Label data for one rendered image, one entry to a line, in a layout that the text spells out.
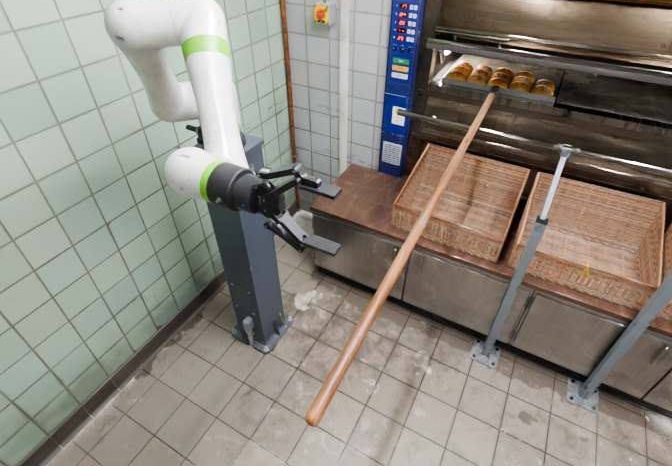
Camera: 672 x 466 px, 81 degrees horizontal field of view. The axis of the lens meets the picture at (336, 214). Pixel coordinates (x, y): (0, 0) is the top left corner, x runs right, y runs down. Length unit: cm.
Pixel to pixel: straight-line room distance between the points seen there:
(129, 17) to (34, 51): 57
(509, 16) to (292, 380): 201
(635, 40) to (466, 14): 68
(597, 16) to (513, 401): 177
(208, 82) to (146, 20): 21
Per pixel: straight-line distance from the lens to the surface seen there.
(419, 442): 213
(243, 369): 230
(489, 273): 204
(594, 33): 207
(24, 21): 165
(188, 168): 86
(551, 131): 223
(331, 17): 232
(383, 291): 102
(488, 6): 210
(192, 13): 114
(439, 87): 223
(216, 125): 101
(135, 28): 115
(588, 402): 249
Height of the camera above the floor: 196
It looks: 39 degrees down
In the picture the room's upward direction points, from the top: straight up
